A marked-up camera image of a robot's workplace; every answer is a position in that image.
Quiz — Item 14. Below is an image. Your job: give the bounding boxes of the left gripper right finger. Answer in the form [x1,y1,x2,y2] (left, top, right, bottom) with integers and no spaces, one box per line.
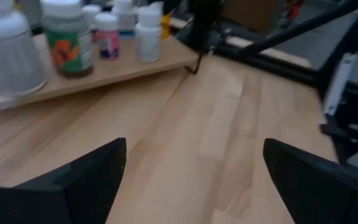
[262,138,358,224]

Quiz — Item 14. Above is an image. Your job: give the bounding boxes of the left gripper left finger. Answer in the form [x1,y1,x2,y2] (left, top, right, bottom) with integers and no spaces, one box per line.
[0,138,127,224]

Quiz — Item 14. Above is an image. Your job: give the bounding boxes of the large white medicine bottle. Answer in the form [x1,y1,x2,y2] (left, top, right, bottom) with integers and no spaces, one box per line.
[0,0,48,96]

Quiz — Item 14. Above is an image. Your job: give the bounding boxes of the pink bottle white cap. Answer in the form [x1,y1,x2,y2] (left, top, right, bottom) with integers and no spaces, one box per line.
[94,12,120,60]

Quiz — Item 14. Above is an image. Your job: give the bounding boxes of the white bottle fine-print label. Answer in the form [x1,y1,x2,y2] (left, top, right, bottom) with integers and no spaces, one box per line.
[134,5,163,64]

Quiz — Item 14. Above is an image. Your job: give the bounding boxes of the white melatonin bottle blue band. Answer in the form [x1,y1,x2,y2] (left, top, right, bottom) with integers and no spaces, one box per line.
[110,0,136,40]

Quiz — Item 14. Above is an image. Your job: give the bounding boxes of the wooden shelf black metal legs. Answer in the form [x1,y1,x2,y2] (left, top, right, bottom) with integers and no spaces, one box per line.
[0,32,203,133]

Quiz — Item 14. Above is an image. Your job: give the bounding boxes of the yellow background object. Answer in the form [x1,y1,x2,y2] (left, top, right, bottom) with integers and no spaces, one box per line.
[162,14,171,40]

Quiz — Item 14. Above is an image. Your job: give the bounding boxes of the brown cardboard box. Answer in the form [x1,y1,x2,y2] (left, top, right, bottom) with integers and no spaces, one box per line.
[222,0,279,34]

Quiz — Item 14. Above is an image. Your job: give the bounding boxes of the white strip on frame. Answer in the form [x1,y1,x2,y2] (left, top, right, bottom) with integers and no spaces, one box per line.
[321,52,358,116]

